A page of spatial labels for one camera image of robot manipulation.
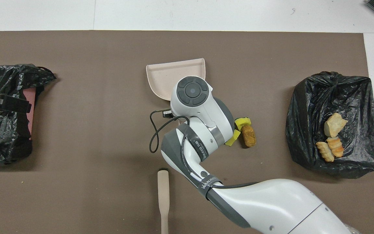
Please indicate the beige plastic dustpan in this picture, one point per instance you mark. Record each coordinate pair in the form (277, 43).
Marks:
(164, 76)

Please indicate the beige hand brush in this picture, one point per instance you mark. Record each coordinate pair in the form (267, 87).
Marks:
(163, 188)

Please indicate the yellow green sponge piece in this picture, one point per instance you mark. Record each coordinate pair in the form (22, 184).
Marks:
(243, 122)
(235, 135)

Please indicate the brown bread chunk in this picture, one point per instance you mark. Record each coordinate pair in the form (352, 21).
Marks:
(248, 136)

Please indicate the striped croissant bread piece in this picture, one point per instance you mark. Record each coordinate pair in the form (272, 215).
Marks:
(325, 151)

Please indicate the pale cream bread chunk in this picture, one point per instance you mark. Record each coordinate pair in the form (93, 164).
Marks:
(334, 125)

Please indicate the orange crusted bread slice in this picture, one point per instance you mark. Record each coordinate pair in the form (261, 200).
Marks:
(336, 148)

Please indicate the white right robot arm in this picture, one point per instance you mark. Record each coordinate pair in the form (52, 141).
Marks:
(192, 91)

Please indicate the pink bin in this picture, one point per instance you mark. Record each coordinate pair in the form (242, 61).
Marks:
(29, 123)

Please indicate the taut black bag-lined bin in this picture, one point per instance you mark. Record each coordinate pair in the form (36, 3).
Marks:
(355, 104)

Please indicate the brown table mat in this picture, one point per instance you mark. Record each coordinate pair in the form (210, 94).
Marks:
(93, 146)

